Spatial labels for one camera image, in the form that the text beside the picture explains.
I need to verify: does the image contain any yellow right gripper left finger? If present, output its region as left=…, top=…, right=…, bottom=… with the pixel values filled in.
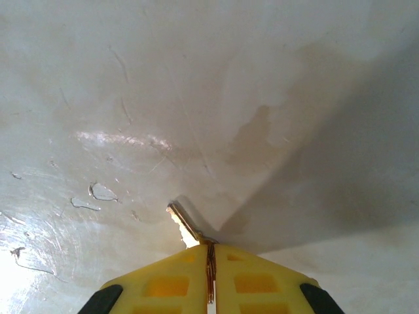
left=77, top=243, right=210, bottom=314

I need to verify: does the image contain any silver key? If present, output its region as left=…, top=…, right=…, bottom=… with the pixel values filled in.
left=166, top=202, right=206, bottom=248

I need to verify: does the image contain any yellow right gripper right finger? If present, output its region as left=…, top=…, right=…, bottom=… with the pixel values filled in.
left=215, top=243, right=345, bottom=314

